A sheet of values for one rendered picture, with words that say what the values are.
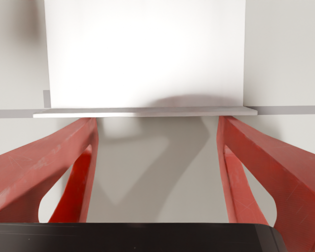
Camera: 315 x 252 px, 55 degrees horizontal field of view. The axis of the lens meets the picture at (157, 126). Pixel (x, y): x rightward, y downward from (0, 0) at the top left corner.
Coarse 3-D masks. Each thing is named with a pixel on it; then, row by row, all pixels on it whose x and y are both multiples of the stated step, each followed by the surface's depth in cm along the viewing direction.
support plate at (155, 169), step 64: (0, 0) 13; (256, 0) 13; (0, 64) 13; (256, 64) 13; (0, 128) 14; (128, 128) 14; (192, 128) 14; (256, 128) 14; (128, 192) 14; (192, 192) 14; (256, 192) 14
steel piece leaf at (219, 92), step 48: (48, 0) 13; (96, 0) 13; (144, 0) 13; (192, 0) 13; (240, 0) 13; (48, 48) 13; (96, 48) 13; (144, 48) 13; (192, 48) 13; (240, 48) 13; (96, 96) 13; (144, 96) 13; (192, 96) 13; (240, 96) 13
